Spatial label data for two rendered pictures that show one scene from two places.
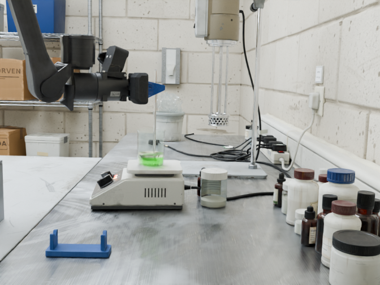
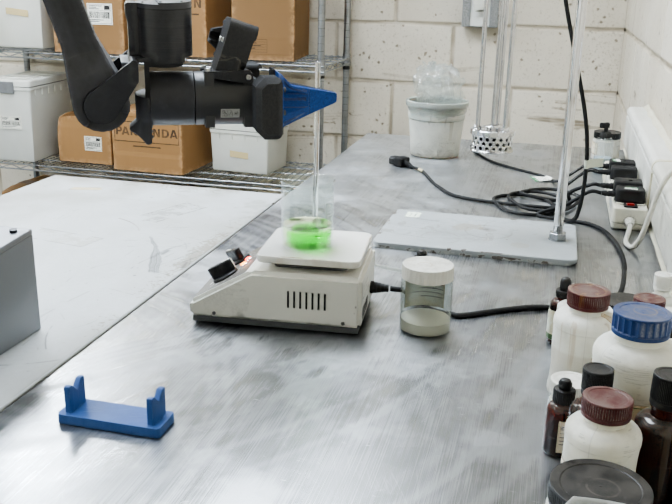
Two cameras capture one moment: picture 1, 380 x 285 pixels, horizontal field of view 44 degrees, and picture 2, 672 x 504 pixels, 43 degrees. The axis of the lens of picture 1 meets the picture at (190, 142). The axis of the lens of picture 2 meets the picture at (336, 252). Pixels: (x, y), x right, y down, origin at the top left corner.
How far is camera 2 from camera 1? 24 cm
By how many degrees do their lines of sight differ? 17
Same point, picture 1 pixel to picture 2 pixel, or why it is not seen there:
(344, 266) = not seen: outside the picture
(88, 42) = (172, 15)
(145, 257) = (223, 446)
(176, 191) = (346, 301)
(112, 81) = (224, 89)
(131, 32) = not seen: outside the picture
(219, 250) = (370, 445)
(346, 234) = (581, 474)
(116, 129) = (374, 113)
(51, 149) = (253, 147)
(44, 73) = (89, 78)
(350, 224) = (610, 445)
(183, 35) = not seen: outside the picture
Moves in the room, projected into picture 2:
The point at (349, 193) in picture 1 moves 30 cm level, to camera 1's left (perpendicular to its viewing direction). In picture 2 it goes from (647, 365) to (290, 320)
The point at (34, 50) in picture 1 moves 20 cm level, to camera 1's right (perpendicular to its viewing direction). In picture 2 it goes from (70, 35) to (260, 43)
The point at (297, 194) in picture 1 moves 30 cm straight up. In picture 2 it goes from (565, 340) to (602, 11)
